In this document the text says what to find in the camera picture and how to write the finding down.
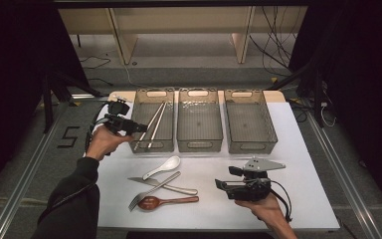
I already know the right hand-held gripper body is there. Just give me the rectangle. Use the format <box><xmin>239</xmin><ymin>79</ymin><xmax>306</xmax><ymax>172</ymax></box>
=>
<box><xmin>227</xmin><ymin>157</ymin><xmax>287</xmax><ymax>202</ymax></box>

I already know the person's left hand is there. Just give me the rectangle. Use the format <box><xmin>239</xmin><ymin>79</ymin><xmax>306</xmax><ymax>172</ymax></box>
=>
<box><xmin>85</xmin><ymin>124</ymin><xmax>135</xmax><ymax>162</ymax></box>

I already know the white floor cable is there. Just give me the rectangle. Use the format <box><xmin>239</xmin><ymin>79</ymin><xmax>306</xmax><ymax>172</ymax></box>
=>
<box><xmin>122</xmin><ymin>63</ymin><xmax>153</xmax><ymax>89</ymax></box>

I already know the white looped cable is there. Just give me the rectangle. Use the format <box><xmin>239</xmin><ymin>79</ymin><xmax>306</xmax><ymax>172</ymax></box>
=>
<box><xmin>319</xmin><ymin>102</ymin><xmax>336</xmax><ymax>127</ymax></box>

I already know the clear brown plastic bin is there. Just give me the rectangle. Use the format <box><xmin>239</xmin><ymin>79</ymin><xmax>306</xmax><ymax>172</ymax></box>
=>
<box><xmin>126</xmin><ymin>88</ymin><xmax>176</xmax><ymax>154</ymax></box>
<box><xmin>223</xmin><ymin>89</ymin><xmax>279</xmax><ymax>155</ymax></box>
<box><xmin>176</xmin><ymin>87</ymin><xmax>224</xmax><ymax>153</ymax></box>

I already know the beige wooden desk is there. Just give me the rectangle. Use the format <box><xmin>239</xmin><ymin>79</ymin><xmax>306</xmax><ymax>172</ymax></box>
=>
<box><xmin>59</xmin><ymin>5</ymin><xmax>309</xmax><ymax>66</ymax></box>

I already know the bundle of black hanging cables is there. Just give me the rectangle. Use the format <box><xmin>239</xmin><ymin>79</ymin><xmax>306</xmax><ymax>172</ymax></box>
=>
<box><xmin>248</xmin><ymin>5</ymin><xmax>299</xmax><ymax>78</ymax></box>

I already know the metal table knife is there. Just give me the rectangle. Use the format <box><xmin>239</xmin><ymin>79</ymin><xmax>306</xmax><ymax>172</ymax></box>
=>
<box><xmin>127</xmin><ymin>176</ymin><xmax>199</xmax><ymax>196</ymax></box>

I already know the metal fork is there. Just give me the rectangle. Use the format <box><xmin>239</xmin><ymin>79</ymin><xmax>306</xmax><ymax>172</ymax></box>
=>
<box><xmin>127</xmin><ymin>170</ymin><xmax>182</xmax><ymax>212</ymax></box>

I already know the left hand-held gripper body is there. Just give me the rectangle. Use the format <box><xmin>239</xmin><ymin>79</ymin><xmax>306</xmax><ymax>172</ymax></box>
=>
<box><xmin>102</xmin><ymin>97</ymin><xmax>135</xmax><ymax>136</ymax></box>

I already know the person's right hand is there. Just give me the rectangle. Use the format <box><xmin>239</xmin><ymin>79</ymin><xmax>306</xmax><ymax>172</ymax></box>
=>
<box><xmin>234</xmin><ymin>194</ymin><xmax>291</xmax><ymax>230</ymax></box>

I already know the black tripod stand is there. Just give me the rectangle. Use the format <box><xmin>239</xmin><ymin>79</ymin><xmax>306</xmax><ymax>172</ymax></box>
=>
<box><xmin>41</xmin><ymin>71</ymin><xmax>105</xmax><ymax>133</ymax></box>
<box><xmin>267</xmin><ymin>63</ymin><xmax>326</xmax><ymax>128</ymax></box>

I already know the brown wooden spoon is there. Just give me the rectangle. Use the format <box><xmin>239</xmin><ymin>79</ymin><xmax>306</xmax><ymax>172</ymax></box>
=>
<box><xmin>136</xmin><ymin>195</ymin><xmax>200</xmax><ymax>211</ymax></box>

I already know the aluminium floor rail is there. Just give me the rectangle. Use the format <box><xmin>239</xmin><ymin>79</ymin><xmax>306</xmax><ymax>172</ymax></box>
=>
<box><xmin>306</xmin><ymin>111</ymin><xmax>382</xmax><ymax>239</ymax></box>
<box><xmin>0</xmin><ymin>103</ymin><xmax>66</xmax><ymax>239</ymax></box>

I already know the white ceramic spoon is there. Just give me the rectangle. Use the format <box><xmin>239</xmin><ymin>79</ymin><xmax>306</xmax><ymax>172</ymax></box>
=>
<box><xmin>142</xmin><ymin>155</ymin><xmax>182</xmax><ymax>181</ymax></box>

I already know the black curtain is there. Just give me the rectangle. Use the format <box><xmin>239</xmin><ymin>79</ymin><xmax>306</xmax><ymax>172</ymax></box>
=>
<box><xmin>287</xmin><ymin>0</ymin><xmax>382</xmax><ymax>213</ymax></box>
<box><xmin>0</xmin><ymin>0</ymin><xmax>91</xmax><ymax>200</ymax></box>

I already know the white table cover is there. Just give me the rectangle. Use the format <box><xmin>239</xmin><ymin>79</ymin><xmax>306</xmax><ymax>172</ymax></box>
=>
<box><xmin>56</xmin><ymin>101</ymin><xmax>341</xmax><ymax>232</ymax></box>

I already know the black floor cable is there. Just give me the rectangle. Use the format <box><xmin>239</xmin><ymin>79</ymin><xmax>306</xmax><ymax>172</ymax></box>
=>
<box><xmin>80</xmin><ymin>55</ymin><xmax>112</xmax><ymax>70</ymax></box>
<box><xmin>89</xmin><ymin>78</ymin><xmax>113</xmax><ymax>88</ymax></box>

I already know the black frame bar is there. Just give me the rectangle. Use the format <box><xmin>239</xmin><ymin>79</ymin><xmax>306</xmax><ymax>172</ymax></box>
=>
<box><xmin>53</xmin><ymin>0</ymin><xmax>312</xmax><ymax>9</ymax></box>

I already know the silver metal chopstick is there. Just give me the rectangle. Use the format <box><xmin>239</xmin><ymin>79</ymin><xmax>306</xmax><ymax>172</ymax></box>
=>
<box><xmin>134</xmin><ymin>102</ymin><xmax>165</xmax><ymax>150</ymax></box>
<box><xmin>147</xmin><ymin>102</ymin><xmax>169</xmax><ymax>149</ymax></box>

